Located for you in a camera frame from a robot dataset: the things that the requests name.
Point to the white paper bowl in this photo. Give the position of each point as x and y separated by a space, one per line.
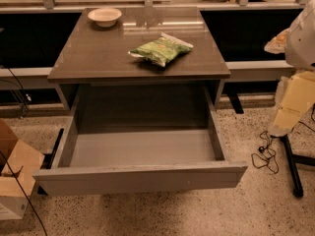
105 17

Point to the brown cardboard box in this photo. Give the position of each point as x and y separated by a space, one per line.
18 162

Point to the black drawer rail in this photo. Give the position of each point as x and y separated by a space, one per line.
50 159

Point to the green jalapeno chip bag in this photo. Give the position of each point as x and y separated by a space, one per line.
162 50

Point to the open grey top drawer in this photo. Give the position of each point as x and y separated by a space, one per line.
133 139

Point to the black stand leg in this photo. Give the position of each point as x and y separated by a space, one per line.
293 160

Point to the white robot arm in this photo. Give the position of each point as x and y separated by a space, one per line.
294 95

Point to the grey drawer cabinet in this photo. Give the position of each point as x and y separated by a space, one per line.
100 55

